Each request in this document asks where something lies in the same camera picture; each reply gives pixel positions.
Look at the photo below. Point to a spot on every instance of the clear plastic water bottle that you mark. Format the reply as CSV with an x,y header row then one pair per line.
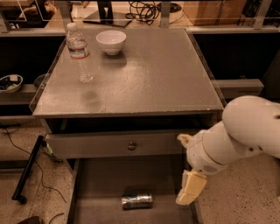
x,y
77,46

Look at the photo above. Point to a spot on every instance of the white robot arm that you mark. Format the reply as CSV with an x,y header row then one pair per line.
x,y
250,125

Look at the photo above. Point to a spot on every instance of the black bar on floor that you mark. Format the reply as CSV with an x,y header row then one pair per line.
x,y
17,195

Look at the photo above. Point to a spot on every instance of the grey side shelf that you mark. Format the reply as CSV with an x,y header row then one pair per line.
x,y
236,88

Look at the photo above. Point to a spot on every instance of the black monitor stand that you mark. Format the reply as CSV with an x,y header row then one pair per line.
x,y
106,16

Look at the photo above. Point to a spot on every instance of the cardboard box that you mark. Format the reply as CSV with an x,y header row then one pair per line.
x,y
216,12

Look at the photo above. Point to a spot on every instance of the silver blue redbull can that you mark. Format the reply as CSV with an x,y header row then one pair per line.
x,y
136,201

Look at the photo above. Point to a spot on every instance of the open grey middle drawer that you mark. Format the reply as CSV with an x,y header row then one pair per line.
x,y
98,185

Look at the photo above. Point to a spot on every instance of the grey top drawer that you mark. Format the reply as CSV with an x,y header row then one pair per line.
x,y
115,144

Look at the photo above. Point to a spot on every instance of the round metal drawer knob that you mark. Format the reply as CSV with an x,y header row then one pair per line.
x,y
132,146

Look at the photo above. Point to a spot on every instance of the grey drawer cabinet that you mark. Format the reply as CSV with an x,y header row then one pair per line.
x,y
159,81

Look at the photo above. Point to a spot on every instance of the small bowl with items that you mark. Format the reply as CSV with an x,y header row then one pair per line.
x,y
10,83

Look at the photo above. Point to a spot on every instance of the white ceramic bowl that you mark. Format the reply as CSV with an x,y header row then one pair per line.
x,y
111,42

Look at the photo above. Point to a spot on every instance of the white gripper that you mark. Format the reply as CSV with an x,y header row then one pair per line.
x,y
200,155

